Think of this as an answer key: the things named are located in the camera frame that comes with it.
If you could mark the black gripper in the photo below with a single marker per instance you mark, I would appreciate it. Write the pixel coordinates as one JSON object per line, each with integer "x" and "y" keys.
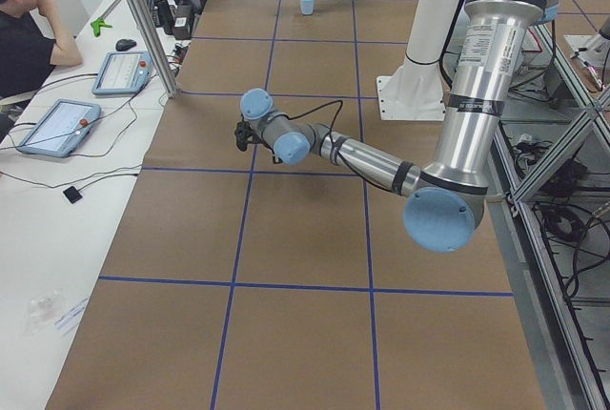
{"x": 241, "y": 135}

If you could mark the light blue plastic cup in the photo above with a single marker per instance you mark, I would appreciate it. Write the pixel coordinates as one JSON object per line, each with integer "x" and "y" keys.
{"x": 307, "y": 7}

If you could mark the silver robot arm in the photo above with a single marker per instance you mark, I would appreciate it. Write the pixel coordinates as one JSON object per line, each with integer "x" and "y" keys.
{"x": 458, "y": 67}

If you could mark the black label printer box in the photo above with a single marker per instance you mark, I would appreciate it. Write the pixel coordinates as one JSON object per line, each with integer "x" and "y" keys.
{"x": 186, "y": 18}

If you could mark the far teach pendant tablet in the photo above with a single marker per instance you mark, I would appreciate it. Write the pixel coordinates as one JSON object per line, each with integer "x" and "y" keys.
{"x": 122, "y": 73}

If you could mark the teach pendant tablet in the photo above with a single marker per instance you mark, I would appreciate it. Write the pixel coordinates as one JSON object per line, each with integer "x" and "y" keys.
{"x": 61, "y": 129}
{"x": 122, "y": 73}

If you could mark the black computer mouse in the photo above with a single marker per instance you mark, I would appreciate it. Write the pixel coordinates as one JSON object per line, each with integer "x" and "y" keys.
{"x": 125, "y": 44}

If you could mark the near teach pendant tablet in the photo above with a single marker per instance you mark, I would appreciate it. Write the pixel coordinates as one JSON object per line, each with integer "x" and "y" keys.
{"x": 61, "y": 129}

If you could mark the green plastic clamp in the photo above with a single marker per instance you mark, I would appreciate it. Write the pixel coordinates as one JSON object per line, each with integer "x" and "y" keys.
{"x": 98, "y": 25}

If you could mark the small black square device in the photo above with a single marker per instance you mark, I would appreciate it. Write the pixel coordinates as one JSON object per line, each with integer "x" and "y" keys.
{"x": 72, "y": 194}

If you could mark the seated person in black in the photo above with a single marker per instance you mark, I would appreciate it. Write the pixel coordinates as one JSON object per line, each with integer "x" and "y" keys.
{"x": 34, "y": 41}

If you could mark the clear plastic bag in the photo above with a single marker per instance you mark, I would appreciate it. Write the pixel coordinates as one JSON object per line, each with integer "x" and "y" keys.
{"x": 43, "y": 311}

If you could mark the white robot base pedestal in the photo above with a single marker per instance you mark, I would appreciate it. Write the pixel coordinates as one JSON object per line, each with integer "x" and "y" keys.
{"x": 414, "y": 91}

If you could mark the aluminium frame post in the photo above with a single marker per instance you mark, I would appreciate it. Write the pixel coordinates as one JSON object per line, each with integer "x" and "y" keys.
{"x": 150, "y": 36}

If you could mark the aluminium side frame rails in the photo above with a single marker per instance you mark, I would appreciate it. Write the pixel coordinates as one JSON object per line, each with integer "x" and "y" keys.
{"x": 551, "y": 159}

